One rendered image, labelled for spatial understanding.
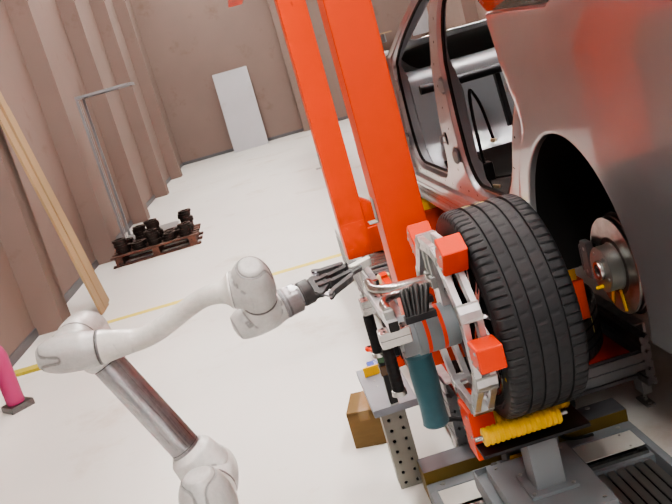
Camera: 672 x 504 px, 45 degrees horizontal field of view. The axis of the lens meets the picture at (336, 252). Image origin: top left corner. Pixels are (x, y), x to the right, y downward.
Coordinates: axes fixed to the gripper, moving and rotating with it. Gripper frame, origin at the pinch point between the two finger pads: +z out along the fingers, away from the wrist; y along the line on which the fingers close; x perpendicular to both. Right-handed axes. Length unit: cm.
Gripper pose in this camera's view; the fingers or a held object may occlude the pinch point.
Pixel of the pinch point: (359, 264)
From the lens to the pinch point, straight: 240.3
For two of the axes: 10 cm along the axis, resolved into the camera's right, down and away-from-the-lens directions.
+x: 1.7, 7.1, 6.8
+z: 8.7, -4.4, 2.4
